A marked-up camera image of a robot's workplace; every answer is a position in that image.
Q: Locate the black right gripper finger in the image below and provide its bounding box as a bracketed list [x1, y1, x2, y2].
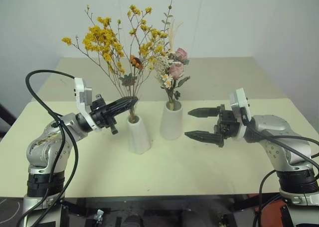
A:
[184, 130, 224, 148]
[187, 107, 222, 118]

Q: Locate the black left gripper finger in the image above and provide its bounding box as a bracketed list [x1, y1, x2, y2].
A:
[107, 97, 139, 111]
[111, 101, 138, 118]

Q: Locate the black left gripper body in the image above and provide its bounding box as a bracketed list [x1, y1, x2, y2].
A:
[90, 94, 119, 135]

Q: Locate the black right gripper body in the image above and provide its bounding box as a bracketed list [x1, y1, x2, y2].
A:
[216, 103, 242, 139]

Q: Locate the yellow dried flower bouquet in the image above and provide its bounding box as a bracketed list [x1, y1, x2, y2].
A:
[61, 3, 170, 122]

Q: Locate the pink rose flower bouquet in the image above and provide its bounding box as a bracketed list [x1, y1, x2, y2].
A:
[154, 0, 191, 111]

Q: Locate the white faceted vase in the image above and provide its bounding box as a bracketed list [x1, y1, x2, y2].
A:
[126, 115, 154, 155]

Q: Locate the white smooth conical vase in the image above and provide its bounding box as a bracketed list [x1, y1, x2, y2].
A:
[159, 100, 183, 141]

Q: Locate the red object under table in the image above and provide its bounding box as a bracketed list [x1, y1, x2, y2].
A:
[253, 194, 296, 227]

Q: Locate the small metal clip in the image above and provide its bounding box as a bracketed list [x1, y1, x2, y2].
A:
[94, 209, 105, 223]

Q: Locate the dark rounded shape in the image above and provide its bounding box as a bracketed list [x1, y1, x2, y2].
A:
[123, 213, 146, 227]

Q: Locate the black mat with white line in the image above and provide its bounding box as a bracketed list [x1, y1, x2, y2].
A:
[0, 197, 26, 227]

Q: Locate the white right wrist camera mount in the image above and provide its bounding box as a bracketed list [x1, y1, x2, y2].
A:
[228, 87, 251, 141]

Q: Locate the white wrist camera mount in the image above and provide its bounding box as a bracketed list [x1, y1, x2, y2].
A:
[228, 87, 251, 141]
[74, 77, 103, 133]

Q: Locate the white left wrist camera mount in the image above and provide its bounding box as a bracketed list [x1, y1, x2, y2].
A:
[74, 77, 103, 133]

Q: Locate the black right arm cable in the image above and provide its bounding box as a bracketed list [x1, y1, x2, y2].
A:
[245, 126, 319, 227]

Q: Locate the black object at wall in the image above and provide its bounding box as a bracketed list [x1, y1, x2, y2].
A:
[0, 103, 17, 138]

